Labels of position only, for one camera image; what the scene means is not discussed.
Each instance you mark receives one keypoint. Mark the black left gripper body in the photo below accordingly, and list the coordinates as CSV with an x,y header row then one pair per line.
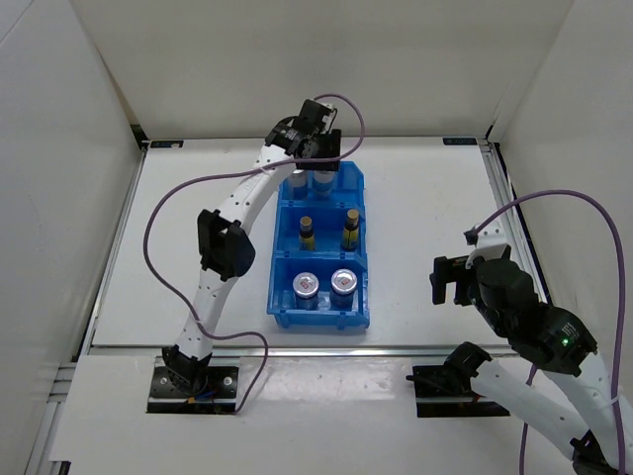
x,y
323,143

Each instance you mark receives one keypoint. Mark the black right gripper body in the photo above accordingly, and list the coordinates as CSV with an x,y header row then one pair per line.
x,y
499,324

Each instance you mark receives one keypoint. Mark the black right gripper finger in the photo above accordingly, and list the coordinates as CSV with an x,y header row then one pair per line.
x,y
451,270
439,293

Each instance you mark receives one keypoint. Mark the silver lid jar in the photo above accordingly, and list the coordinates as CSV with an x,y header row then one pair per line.
x,y
323,182
298,184

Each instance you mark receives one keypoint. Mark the silver lid jar front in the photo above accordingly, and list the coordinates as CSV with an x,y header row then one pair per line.
x,y
323,182

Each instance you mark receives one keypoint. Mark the yellow label sauce bottle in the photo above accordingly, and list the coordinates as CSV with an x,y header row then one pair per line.
x,y
307,234
349,240

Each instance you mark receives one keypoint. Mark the yellow label sauce bottle front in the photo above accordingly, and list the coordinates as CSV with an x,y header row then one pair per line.
x,y
307,234

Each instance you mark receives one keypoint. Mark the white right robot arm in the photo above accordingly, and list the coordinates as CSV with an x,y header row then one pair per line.
x,y
595,430

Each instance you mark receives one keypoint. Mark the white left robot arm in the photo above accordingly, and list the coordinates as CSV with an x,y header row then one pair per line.
x,y
223,235

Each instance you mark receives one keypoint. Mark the blue plastic divided bin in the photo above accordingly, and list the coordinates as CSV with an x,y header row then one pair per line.
x,y
288,260

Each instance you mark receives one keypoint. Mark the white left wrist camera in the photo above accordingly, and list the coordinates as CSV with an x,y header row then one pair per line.
x,y
328,117

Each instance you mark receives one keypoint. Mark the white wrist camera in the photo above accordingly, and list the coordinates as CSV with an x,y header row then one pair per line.
x,y
328,117
490,243

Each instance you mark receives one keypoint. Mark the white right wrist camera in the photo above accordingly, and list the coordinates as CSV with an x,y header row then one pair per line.
x,y
490,243

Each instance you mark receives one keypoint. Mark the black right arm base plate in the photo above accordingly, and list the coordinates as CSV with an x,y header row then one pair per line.
x,y
435,398

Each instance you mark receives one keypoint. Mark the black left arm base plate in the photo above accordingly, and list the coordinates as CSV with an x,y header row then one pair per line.
x,y
215,395

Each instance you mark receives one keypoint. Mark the aluminium table edge rail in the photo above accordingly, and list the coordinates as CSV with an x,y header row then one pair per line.
x,y
235,351

